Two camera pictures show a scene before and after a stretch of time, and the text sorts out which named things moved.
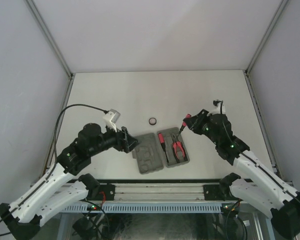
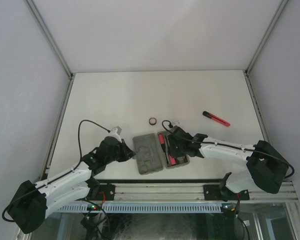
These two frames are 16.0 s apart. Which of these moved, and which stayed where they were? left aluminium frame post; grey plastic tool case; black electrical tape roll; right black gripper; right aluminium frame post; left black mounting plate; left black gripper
Moved: right black gripper; left black gripper
Stayed: black electrical tape roll; left black mounting plate; left aluminium frame post; right aluminium frame post; grey plastic tool case
